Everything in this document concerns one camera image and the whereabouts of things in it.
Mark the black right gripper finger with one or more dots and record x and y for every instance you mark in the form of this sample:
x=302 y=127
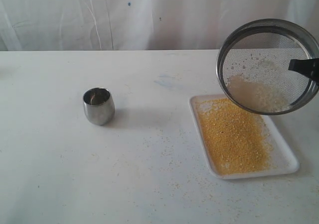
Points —
x=308 y=68

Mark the white plastic tray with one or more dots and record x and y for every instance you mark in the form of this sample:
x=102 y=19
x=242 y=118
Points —
x=281 y=154

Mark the round steel sieve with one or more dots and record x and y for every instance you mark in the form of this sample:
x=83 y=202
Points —
x=252 y=66

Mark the yellow white grain mix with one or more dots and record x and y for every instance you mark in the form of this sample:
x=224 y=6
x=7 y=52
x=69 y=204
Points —
x=234 y=139

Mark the white curtain backdrop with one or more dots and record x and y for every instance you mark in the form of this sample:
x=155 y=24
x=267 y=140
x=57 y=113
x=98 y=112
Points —
x=35 y=25

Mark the rounded steel cup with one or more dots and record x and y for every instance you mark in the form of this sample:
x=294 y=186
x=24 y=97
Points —
x=99 y=106

